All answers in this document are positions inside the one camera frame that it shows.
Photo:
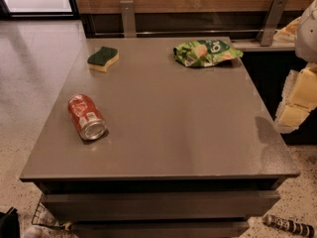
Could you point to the horizontal metal rail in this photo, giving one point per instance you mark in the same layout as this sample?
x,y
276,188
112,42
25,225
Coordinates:
x,y
143,34

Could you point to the green chip bag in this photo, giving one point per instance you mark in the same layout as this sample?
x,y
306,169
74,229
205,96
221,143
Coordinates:
x,y
204,53

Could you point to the metal wall bracket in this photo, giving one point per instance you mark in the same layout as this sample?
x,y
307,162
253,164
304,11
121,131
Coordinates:
x,y
273,16
128,18

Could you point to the upper grey drawer front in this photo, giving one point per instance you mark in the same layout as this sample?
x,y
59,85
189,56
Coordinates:
x,y
160,206

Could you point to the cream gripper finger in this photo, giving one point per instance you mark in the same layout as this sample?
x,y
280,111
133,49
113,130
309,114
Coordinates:
x,y
299,99

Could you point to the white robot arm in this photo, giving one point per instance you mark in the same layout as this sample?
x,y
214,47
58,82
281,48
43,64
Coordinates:
x,y
305,34

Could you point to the right metal wall bracket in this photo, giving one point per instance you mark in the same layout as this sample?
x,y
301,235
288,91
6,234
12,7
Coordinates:
x,y
273,16

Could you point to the black white patterned cylinder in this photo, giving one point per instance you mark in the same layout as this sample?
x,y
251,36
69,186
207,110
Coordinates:
x,y
304,230

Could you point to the lower grey drawer front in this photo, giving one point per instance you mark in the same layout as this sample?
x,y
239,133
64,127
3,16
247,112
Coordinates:
x,y
162,230

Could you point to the left metal wall bracket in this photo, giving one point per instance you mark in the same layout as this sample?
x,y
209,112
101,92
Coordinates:
x,y
128,18

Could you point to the grey drawer cabinet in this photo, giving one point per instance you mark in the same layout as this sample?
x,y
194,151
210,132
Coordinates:
x,y
169,129

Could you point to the grey drawer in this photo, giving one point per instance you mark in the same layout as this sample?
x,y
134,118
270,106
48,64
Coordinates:
x,y
160,206
162,230

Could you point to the dark framed window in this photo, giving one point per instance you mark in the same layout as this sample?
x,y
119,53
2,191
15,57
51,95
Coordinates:
x,y
38,9

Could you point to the green yellow sponge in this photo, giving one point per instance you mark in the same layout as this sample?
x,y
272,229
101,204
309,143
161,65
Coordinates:
x,y
103,59

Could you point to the red coke can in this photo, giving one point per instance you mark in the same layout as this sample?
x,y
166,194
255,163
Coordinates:
x,y
86,118

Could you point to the wire basket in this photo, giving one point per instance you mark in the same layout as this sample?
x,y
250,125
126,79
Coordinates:
x,y
42,217

